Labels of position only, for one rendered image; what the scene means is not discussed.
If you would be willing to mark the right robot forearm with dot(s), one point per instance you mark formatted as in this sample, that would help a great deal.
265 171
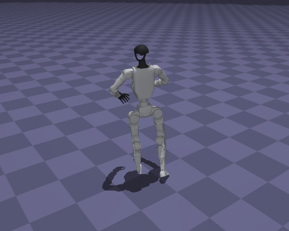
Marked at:
157 83

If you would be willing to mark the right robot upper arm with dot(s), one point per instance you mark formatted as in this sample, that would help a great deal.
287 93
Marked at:
161 75

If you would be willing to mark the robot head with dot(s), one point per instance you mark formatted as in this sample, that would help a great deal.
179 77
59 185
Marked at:
142 50

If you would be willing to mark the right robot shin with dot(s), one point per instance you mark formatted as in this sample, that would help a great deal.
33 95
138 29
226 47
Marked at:
162 154

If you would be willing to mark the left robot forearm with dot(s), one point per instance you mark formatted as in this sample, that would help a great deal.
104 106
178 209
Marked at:
115 95

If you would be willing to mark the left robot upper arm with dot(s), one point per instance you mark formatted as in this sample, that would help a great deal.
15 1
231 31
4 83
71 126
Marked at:
126 74

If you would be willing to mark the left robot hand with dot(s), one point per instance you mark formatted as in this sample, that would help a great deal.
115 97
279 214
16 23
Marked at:
122 97

